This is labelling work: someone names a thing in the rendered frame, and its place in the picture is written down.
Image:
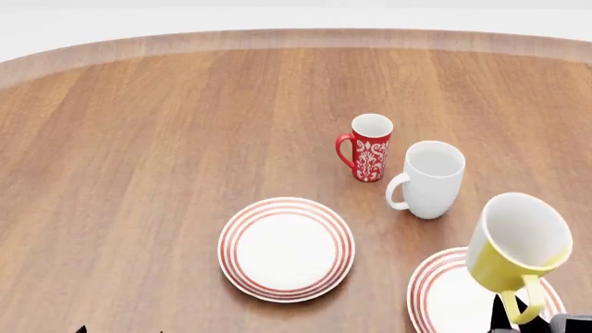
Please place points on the plain white mug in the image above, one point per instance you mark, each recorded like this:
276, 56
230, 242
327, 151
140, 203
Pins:
432, 189

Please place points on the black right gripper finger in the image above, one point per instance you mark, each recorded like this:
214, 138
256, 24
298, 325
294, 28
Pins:
499, 317
521, 305

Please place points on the red white patterned mug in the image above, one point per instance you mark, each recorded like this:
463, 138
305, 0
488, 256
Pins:
370, 157

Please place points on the red ringed white plate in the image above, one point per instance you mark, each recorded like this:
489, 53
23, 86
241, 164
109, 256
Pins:
287, 251
451, 298

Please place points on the yellow and white mug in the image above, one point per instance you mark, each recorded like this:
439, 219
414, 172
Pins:
501, 274

